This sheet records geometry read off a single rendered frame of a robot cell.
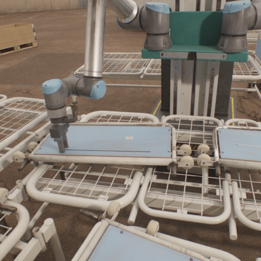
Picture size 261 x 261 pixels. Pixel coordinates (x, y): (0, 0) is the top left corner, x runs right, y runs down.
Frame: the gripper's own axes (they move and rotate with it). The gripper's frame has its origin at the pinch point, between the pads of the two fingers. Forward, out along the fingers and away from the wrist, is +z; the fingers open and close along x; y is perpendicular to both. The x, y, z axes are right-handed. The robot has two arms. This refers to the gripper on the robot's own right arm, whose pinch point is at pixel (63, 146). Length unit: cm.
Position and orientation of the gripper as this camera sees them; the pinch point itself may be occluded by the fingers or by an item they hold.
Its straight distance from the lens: 139.5
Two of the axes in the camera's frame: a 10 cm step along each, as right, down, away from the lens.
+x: -1.1, 4.4, -8.9
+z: 0.4, 9.0, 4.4
